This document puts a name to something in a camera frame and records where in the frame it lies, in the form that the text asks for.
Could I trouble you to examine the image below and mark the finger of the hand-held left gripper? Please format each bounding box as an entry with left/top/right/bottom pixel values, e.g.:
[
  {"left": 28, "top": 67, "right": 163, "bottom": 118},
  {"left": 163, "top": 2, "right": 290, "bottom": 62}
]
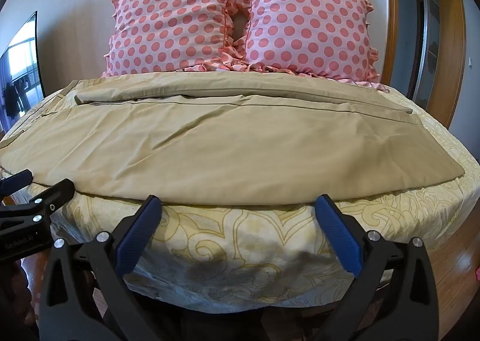
[
  {"left": 0, "top": 169, "right": 34, "bottom": 197},
  {"left": 0, "top": 178, "right": 76, "bottom": 231}
]

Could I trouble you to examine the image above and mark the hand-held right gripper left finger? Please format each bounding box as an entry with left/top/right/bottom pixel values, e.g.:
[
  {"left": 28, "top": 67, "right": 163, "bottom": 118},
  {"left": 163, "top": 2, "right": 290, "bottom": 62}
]
[{"left": 38, "top": 195, "right": 163, "bottom": 341}]

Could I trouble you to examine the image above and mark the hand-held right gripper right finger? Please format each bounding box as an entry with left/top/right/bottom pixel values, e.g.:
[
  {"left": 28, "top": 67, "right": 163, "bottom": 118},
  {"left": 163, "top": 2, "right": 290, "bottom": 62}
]
[{"left": 314, "top": 194, "right": 451, "bottom": 341}]

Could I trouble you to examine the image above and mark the khaki duvet cover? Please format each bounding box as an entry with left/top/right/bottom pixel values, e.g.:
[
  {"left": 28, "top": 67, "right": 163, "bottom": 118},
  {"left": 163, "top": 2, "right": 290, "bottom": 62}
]
[{"left": 0, "top": 71, "right": 466, "bottom": 203}]

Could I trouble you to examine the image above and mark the yellow floral bed sheet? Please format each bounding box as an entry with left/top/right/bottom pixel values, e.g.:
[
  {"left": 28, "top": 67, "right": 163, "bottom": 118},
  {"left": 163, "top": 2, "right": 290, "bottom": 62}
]
[{"left": 0, "top": 80, "right": 480, "bottom": 315}]

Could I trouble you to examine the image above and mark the black television screen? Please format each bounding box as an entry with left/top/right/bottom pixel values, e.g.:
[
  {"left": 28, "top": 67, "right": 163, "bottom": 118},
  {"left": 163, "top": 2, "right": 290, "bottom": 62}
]
[{"left": 0, "top": 11, "right": 46, "bottom": 135}]

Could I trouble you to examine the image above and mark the pink polka dot pillow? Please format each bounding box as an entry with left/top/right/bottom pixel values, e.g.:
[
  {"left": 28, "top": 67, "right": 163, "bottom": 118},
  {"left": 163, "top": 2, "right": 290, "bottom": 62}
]
[
  {"left": 229, "top": 0, "right": 391, "bottom": 93},
  {"left": 102, "top": 0, "right": 241, "bottom": 78}
]

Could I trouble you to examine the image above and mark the wooden door frame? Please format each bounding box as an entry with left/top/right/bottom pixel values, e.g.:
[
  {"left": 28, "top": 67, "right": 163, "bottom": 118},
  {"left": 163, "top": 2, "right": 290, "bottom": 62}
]
[{"left": 382, "top": 0, "right": 467, "bottom": 129}]

